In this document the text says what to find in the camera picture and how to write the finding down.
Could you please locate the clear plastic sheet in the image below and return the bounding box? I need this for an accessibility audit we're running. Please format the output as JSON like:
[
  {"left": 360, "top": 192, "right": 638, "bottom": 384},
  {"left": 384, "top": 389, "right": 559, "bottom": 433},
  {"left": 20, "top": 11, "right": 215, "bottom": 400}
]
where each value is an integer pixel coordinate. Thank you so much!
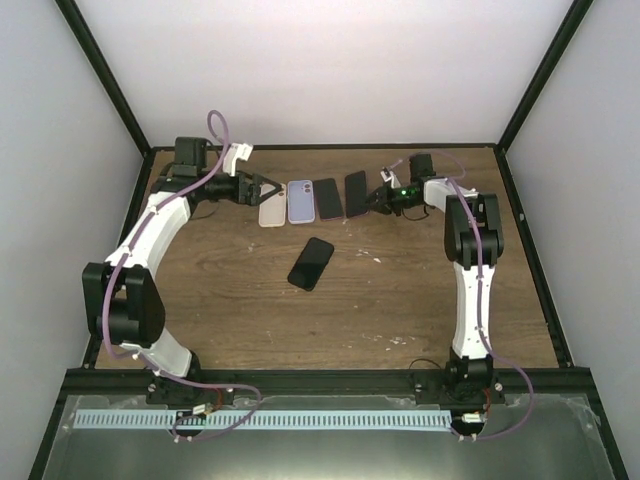
[{"left": 43, "top": 395, "right": 614, "bottom": 479}]

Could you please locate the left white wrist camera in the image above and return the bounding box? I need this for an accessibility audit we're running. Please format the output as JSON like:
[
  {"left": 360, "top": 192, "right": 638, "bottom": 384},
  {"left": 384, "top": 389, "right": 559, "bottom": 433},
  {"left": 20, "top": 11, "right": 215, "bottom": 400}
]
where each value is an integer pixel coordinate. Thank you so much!
[{"left": 222, "top": 143, "right": 253, "bottom": 177}]

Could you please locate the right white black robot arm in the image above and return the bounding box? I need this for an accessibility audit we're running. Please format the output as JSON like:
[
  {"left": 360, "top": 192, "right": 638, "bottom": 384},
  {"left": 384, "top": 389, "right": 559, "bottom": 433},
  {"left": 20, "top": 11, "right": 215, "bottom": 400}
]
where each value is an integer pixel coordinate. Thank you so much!
[{"left": 366, "top": 153, "right": 504, "bottom": 403}]

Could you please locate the lilac phone case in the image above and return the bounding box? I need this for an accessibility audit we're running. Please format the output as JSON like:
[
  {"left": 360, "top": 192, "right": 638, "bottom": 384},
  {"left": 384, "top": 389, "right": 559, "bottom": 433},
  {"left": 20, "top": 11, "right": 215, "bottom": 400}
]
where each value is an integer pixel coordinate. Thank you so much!
[{"left": 287, "top": 180, "right": 315, "bottom": 225}]

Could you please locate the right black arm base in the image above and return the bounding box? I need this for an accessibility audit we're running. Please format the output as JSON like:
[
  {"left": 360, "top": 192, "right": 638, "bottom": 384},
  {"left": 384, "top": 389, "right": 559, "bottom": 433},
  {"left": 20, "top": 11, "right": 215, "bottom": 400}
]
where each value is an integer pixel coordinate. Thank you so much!
[{"left": 408, "top": 349, "right": 501, "bottom": 408}]

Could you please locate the black front frame rail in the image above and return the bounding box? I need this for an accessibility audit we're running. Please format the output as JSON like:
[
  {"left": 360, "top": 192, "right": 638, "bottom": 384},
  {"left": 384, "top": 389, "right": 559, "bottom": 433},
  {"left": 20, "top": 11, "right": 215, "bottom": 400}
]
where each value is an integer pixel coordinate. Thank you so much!
[{"left": 64, "top": 367, "right": 594, "bottom": 401}]

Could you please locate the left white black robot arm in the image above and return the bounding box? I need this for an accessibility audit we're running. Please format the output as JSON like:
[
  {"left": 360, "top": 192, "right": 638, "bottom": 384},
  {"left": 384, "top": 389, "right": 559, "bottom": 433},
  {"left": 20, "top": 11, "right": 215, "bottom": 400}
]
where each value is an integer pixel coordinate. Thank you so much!
[{"left": 82, "top": 137, "right": 282, "bottom": 404}]

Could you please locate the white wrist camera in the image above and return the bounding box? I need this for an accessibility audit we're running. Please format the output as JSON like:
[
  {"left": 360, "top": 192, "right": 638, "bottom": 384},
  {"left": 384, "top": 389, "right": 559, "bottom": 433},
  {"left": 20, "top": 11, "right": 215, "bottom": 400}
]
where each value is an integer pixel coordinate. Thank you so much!
[
  {"left": 222, "top": 143, "right": 253, "bottom": 177},
  {"left": 380, "top": 167, "right": 401, "bottom": 188}
]

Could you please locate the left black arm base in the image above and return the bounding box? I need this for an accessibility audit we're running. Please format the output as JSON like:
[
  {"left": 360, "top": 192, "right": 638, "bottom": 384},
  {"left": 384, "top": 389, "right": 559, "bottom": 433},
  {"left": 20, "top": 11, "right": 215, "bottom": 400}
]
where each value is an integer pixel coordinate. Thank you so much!
[{"left": 144, "top": 369, "right": 238, "bottom": 407}]

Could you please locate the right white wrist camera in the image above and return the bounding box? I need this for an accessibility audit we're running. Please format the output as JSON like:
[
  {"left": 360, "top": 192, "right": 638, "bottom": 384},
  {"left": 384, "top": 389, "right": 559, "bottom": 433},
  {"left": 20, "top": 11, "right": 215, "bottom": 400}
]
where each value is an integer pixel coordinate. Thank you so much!
[{"left": 380, "top": 167, "right": 401, "bottom": 188}]

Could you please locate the light blue slotted strip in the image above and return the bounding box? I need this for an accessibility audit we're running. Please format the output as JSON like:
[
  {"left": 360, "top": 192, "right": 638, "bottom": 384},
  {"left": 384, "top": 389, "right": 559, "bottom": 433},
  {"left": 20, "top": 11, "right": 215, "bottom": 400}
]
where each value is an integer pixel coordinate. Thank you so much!
[{"left": 73, "top": 409, "right": 451, "bottom": 431}]

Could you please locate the black phone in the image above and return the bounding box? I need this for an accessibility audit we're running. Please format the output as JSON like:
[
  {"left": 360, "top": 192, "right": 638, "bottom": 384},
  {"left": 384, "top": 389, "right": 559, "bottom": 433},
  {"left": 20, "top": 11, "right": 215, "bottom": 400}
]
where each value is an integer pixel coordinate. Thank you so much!
[
  {"left": 313, "top": 178, "right": 344, "bottom": 220},
  {"left": 287, "top": 237, "right": 334, "bottom": 291}
]

